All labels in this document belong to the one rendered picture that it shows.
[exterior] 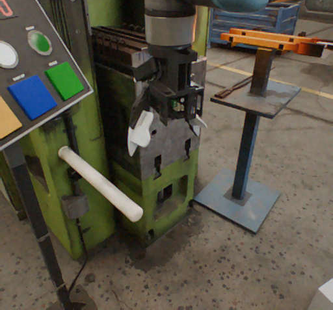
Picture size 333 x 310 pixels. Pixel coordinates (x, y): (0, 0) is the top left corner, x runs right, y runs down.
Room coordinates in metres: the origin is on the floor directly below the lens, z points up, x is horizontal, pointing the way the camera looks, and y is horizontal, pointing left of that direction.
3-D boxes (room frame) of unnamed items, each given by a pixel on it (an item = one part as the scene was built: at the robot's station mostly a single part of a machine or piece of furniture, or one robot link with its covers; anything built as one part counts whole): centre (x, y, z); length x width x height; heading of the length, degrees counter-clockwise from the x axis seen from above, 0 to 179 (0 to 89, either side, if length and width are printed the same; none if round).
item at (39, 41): (0.64, 0.28, 1.09); 0.05 x 0.03 x 0.04; 134
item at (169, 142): (1.22, 0.15, 0.69); 0.56 x 0.38 x 0.45; 44
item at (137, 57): (1.18, 0.19, 0.96); 0.42 x 0.20 x 0.09; 44
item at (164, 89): (0.44, -0.01, 1.07); 0.09 x 0.08 x 0.12; 29
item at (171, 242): (0.99, 0.01, 0.01); 0.58 x 0.39 x 0.01; 134
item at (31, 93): (0.53, 0.27, 1.01); 0.07 x 0.05 x 0.07; 159
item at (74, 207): (0.86, 0.38, 0.36); 0.09 x 0.07 x 0.12; 134
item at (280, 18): (4.91, -1.43, 0.36); 1.20 x 0.80 x 0.72; 49
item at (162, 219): (1.22, 0.15, 0.23); 0.55 x 0.37 x 0.47; 44
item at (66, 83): (0.63, 0.24, 1.01); 0.07 x 0.05 x 0.07; 159
